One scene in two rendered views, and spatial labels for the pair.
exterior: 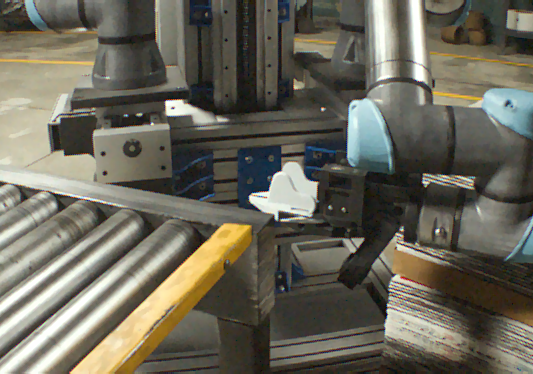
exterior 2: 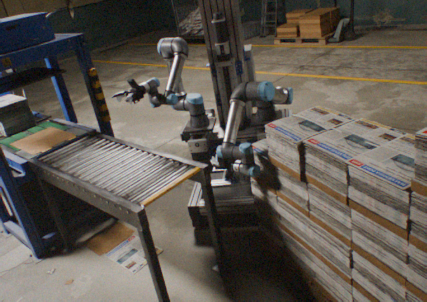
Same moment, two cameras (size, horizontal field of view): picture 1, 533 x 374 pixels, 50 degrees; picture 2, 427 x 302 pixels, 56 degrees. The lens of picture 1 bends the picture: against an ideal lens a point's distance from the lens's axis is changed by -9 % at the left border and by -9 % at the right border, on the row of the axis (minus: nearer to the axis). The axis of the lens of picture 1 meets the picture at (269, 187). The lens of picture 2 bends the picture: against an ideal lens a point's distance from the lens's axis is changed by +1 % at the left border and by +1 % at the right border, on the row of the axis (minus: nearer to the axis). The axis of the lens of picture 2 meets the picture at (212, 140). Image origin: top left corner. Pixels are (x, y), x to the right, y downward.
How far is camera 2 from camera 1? 1.80 m
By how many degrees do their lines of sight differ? 23
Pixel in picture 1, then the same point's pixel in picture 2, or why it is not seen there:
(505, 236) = (246, 171)
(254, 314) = (205, 182)
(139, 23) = (199, 111)
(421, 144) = (227, 154)
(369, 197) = (227, 161)
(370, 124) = (218, 151)
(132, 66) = (198, 122)
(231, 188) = not seen: hidden behind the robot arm
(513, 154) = (243, 156)
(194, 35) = (219, 108)
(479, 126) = (236, 151)
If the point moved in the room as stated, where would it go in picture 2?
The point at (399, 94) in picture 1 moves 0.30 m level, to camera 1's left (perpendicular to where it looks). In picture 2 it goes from (224, 145) to (178, 144)
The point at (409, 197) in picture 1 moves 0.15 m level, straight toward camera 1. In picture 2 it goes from (231, 162) to (217, 175)
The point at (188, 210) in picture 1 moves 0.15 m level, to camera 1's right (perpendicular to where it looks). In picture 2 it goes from (194, 163) to (217, 164)
